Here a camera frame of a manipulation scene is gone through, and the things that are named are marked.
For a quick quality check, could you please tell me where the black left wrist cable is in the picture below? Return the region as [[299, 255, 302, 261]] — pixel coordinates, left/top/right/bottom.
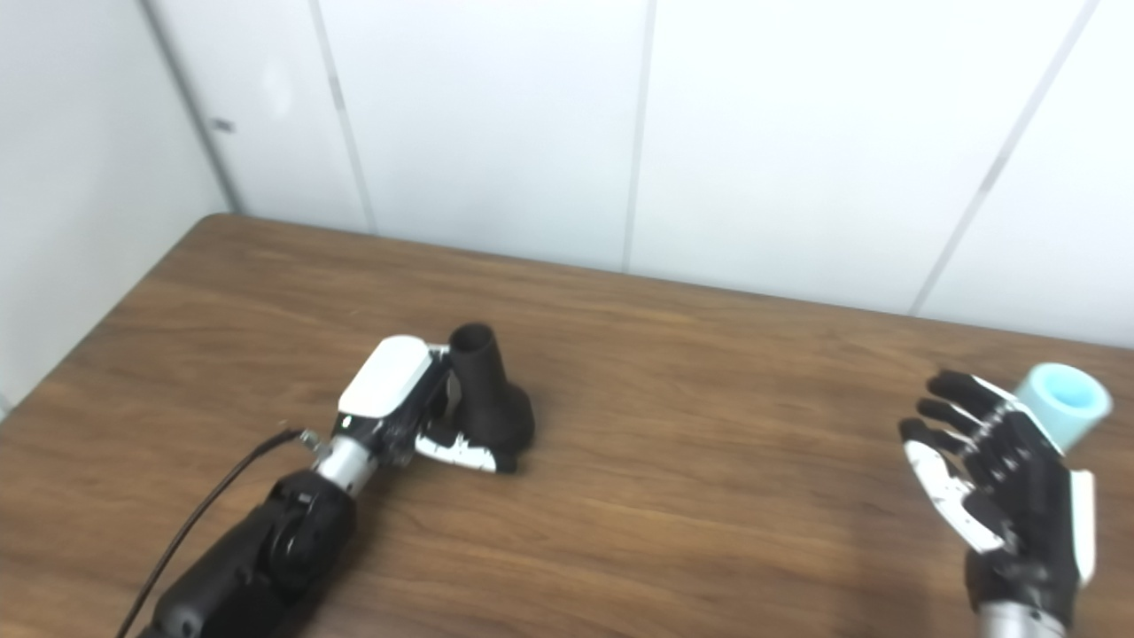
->
[[115, 428, 322, 638]]

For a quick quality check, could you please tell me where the black flared nozzle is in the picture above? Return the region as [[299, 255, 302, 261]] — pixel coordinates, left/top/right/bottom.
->
[[447, 323, 536, 458]]

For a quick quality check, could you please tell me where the white and black right hand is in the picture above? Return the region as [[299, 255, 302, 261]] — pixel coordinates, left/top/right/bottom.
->
[[898, 369, 1098, 613]]

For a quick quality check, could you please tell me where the light-blue hose piece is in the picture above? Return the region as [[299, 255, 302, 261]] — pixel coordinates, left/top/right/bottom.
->
[[1013, 362, 1113, 455]]

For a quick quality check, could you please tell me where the white and black left hand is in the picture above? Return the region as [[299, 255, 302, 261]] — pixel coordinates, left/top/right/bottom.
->
[[332, 335, 519, 475]]

